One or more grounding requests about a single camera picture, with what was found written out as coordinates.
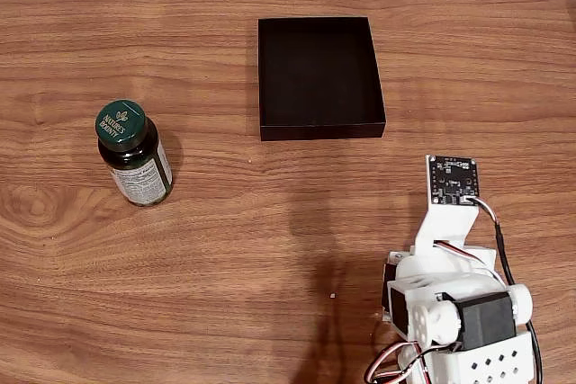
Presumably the black camera cable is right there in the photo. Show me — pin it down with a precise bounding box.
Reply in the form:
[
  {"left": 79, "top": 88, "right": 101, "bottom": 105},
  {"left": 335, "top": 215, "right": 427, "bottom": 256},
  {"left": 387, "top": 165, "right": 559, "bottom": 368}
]
[{"left": 467, "top": 197, "right": 545, "bottom": 384}]

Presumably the green pill bottle white label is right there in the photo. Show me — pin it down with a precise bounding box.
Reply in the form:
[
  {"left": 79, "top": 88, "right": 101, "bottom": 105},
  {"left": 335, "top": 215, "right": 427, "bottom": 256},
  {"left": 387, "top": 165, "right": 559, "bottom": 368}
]
[{"left": 94, "top": 99, "right": 175, "bottom": 209}]

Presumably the black camera board white mount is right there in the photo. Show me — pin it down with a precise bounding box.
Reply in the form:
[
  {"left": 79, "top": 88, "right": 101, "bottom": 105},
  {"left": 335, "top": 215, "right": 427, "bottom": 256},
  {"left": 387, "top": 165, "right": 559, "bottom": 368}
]
[{"left": 413, "top": 154, "right": 482, "bottom": 259}]

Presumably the black shallow open box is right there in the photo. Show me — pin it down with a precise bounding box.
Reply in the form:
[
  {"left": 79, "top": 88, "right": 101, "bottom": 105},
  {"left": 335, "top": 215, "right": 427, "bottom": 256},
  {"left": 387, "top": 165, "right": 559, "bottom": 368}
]
[{"left": 257, "top": 16, "right": 388, "bottom": 142}]

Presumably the red white black servo cable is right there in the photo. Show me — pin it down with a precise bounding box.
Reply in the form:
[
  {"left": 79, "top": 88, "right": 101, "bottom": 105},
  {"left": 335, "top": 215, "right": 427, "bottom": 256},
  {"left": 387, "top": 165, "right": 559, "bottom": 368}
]
[
  {"left": 363, "top": 341, "right": 433, "bottom": 384},
  {"left": 431, "top": 239, "right": 509, "bottom": 287}
]

